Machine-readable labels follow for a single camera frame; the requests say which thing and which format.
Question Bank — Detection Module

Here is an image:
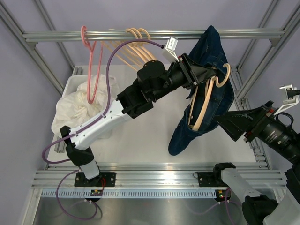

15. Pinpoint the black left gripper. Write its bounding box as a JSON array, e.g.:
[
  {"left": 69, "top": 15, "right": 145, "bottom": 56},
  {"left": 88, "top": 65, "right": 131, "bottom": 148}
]
[{"left": 150, "top": 52, "right": 217, "bottom": 101}]

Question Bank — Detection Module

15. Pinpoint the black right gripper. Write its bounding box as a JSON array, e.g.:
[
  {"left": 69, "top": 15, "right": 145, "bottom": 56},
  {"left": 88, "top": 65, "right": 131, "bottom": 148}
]
[{"left": 215, "top": 99, "right": 300, "bottom": 165}]

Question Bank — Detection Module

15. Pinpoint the dark navy skirt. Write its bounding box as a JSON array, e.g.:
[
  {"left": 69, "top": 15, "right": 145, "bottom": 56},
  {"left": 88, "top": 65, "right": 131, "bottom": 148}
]
[{"left": 168, "top": 25, "right": 234, "bottom": 156}]

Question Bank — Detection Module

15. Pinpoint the pink plastic hanger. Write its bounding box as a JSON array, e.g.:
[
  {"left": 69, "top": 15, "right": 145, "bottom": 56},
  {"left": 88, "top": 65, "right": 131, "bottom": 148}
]
[{"left": 80, "top": 25, "right": 104, "bottom": 105}]

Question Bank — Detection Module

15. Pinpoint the white pleated skirt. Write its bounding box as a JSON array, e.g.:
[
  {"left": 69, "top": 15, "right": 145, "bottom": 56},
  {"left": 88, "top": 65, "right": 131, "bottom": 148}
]
[{"left": 51, "top": 74, "right": 120, "bottom": 139}]

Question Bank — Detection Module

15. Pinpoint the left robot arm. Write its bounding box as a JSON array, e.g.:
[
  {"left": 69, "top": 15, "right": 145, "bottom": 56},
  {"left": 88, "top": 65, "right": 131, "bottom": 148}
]
[{"left": 60, "top": 53, "right": 217, "bottom": 187}]

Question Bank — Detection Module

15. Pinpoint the white plastic basket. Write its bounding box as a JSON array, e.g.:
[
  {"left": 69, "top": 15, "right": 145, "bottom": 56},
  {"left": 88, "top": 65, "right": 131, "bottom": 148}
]
[{"left": 61, "top": 74, "right": 113, "bottom": 139}]

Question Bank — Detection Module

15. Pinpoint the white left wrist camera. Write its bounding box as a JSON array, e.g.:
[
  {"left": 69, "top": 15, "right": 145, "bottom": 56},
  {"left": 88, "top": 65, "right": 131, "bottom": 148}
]
[{"left": 162, "top": 37, "right": 179, "bottom": 63}]

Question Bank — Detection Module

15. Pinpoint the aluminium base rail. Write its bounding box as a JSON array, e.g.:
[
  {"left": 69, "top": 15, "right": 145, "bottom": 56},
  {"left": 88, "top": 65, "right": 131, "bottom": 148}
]
[{"left": 31, "top": 162, "right": 286, "bottom": 189}]

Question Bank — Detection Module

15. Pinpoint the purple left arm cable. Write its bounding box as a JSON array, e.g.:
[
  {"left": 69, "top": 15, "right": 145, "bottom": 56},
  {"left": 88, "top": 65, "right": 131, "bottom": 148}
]
[{"left": 41, "top": 39, "right": 166, "bottom": 165}]

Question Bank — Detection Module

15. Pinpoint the aluminium frame strut right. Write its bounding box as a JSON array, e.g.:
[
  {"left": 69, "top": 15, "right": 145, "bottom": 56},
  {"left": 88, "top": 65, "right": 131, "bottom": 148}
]
[{"left": 236, "top": 0, "right": 300, "bottom": 100}]

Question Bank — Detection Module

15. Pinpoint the aluminium frame strut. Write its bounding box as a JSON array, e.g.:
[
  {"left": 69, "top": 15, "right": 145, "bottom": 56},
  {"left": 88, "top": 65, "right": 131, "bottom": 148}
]
[
  {"left": 0, "top": 0, "right": 64, "bottom": 94},
  {"left": 236, "top": 0, "right": 300, "bottom": 100}
]

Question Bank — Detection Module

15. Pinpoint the aluminium hanging rail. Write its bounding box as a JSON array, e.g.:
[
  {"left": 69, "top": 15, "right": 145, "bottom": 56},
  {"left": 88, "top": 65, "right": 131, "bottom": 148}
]
[{"left": 28, "top": 28, "right": 285, "bottom": 42}]

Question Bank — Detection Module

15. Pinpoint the white slotted cable duct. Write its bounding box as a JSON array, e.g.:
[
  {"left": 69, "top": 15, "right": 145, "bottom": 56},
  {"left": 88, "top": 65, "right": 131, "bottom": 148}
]
[{"left": 42, "top": 188, "right": 217, "bottom": 199}]

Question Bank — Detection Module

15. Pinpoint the aluminium frame strut left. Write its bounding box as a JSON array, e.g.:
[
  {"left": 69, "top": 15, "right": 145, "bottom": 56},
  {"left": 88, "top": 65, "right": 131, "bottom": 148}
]
[{"left": 0, "top": 0, "right": 64, "bottom": 94}]

